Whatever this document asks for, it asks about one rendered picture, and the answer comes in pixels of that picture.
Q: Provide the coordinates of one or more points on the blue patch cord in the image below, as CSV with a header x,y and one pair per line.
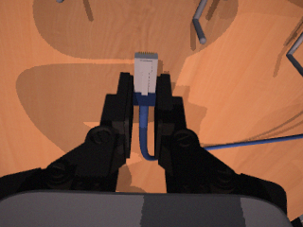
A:
x,y
143,129

